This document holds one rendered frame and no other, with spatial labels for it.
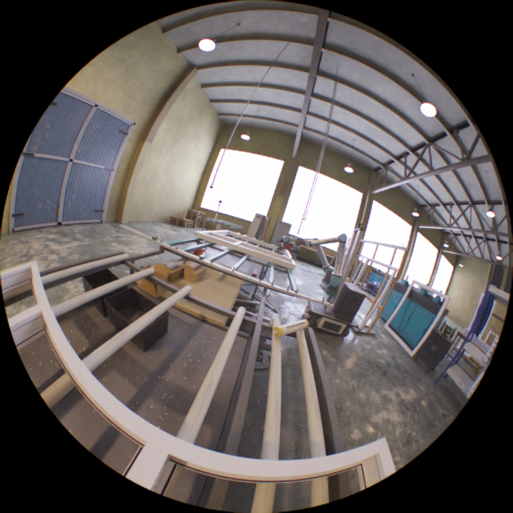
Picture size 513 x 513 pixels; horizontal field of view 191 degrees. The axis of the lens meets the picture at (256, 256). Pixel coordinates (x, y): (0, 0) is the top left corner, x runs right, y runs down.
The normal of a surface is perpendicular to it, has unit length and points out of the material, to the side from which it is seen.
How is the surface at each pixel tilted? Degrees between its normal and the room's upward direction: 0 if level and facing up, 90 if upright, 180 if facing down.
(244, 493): 0
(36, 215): 90
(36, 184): 90
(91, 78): 90
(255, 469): 0
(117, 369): 0
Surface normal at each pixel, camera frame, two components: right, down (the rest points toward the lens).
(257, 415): 0.30, -0.93
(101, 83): 0.95, 0.32
